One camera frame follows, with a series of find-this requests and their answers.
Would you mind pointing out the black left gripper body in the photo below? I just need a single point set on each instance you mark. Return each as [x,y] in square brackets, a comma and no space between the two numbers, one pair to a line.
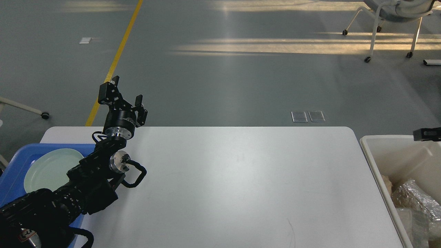
[122,123]

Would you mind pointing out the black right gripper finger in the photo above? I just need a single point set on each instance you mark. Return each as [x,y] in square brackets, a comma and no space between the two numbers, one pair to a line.
[427,134]

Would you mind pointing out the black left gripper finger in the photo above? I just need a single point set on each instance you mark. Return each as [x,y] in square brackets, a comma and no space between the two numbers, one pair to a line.
[138,107]
[110,95]

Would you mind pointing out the aluminium foil tray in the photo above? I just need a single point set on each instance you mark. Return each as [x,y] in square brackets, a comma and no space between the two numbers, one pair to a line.
[410,196]
[416,225]

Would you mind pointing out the light green plate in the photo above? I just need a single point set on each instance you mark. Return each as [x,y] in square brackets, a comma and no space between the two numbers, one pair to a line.
[50,170]

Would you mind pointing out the brown paper bag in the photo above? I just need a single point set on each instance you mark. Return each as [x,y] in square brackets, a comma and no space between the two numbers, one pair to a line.
[388,184]

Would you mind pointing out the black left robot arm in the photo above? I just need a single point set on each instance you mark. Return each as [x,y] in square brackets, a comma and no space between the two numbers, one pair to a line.
[117,169]

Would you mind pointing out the white plastic bin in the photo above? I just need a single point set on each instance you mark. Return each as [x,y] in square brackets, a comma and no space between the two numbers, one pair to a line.
[400,158]

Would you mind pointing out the white chair at left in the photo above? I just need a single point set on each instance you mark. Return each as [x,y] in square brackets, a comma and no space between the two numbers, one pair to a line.
[4,101]

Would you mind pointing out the white bar on floor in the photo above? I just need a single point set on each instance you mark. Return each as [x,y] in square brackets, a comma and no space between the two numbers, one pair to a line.
[432,62]

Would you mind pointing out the blue plastic tray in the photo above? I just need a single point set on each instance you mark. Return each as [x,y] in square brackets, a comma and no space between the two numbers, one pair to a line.
[13,172]

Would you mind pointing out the white office chair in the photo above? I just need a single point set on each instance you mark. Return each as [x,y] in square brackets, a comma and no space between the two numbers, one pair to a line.
[399,11]

